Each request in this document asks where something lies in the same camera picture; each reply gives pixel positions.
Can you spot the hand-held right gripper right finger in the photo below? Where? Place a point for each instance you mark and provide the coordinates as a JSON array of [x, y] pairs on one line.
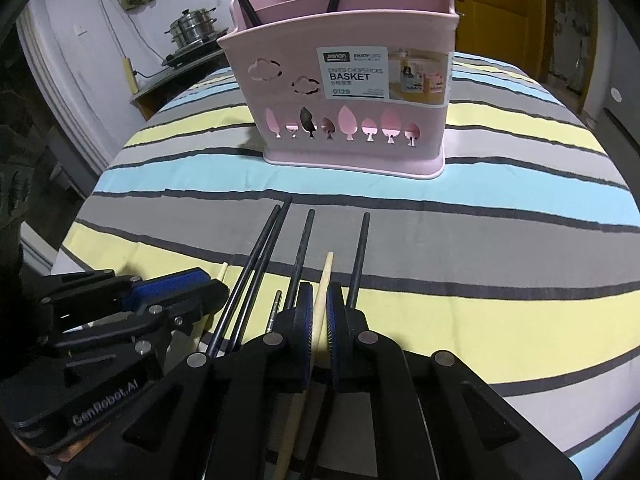
[[332, 330]]

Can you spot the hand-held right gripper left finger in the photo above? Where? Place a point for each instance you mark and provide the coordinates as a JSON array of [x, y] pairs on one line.
[[303, 330]]

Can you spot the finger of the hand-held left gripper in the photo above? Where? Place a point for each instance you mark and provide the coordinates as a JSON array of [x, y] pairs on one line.
[[165, 287], [200, 301]]

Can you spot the wooden chopstick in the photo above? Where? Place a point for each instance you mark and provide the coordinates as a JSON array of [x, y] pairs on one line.
[[223, 271], [322, 290]]

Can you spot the pink plastic chopstick basket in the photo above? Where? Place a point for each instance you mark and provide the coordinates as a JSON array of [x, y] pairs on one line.
[[350, 160]]

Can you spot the low stove table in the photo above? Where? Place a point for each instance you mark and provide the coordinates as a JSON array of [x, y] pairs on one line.
[[150, 102]]

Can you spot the beige power strip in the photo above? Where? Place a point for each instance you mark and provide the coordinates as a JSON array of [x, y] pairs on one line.
[[129, 76]]

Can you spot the black stove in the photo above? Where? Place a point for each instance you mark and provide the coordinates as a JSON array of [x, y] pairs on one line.
[[192, 56]]

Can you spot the steel steamer pot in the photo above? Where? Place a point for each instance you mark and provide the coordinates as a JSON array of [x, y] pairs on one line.
[[192, 30]]

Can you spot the grey refrigerator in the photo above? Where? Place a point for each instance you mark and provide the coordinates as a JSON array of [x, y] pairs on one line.
[[620, 125]]

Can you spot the yellow wooden door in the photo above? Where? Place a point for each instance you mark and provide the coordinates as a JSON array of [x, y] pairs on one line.
[[500, 10]]

